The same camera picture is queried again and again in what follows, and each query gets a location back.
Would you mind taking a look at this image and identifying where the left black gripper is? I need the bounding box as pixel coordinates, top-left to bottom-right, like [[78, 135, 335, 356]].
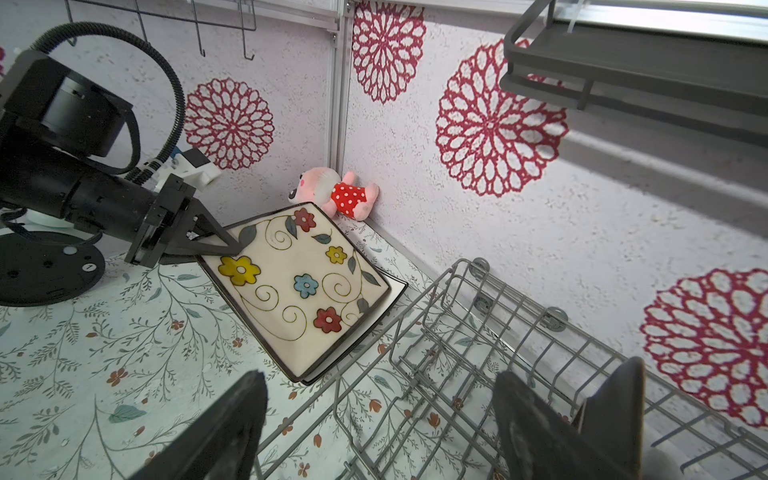
[[125, 174, 243, 267]]

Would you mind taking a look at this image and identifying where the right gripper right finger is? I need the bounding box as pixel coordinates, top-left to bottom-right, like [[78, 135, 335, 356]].
[[492, 371, 629, 480]]

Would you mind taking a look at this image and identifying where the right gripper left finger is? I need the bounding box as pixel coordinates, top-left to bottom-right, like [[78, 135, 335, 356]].
[[132, 371, 268, 480]]

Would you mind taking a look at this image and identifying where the black square plate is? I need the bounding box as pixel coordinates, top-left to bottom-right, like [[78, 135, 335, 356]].
[[573, 357, 646, 479], [199, 202, 390, 382]]

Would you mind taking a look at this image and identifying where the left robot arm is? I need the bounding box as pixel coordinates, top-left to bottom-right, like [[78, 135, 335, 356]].
[[1, 50, 243, 307]]

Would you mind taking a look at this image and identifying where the white round plate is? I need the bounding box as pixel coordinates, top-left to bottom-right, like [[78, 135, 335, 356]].
[[640, 447, 684, 480]]

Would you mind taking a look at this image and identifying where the pink pig plush toy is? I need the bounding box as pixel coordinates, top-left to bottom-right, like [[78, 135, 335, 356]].
[[288, 167, 380, 221]]

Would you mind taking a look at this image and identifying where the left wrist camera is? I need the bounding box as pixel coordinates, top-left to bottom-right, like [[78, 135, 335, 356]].
[[146, 146, 222, 193]]

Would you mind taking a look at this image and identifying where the grey wire dish rack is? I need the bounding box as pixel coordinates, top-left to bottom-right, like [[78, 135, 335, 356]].
[[254, 260, 767, 479]]

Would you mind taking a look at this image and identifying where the black wire wall basket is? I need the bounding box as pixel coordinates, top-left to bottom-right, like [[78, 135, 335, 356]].
[[65, 1, 258, 62]]

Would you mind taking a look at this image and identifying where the grey wall shelf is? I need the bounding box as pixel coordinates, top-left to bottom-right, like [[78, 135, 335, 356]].
[[500, 1, 767, 147]]

